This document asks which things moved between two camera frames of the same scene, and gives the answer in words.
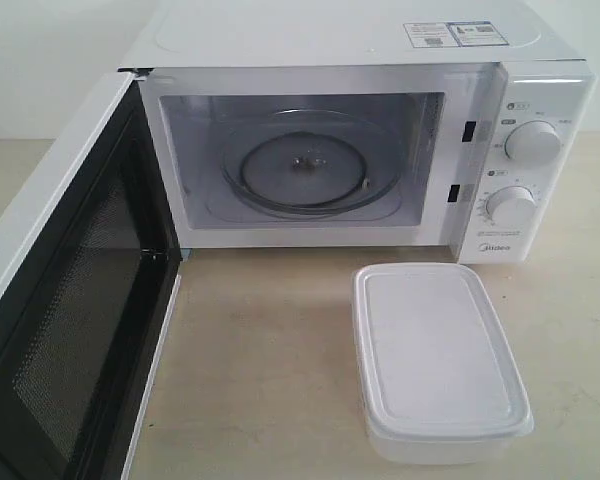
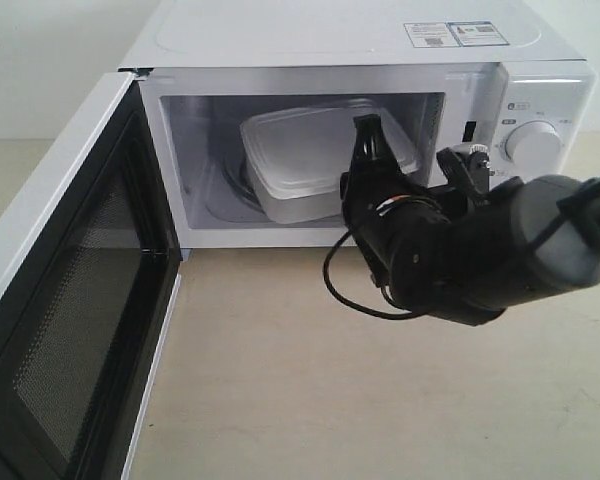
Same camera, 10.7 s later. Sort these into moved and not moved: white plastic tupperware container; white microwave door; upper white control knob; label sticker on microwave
Moved: white plastic tupperware container
Not moved: label sticker on microwave; upper white control knob; white microwave door
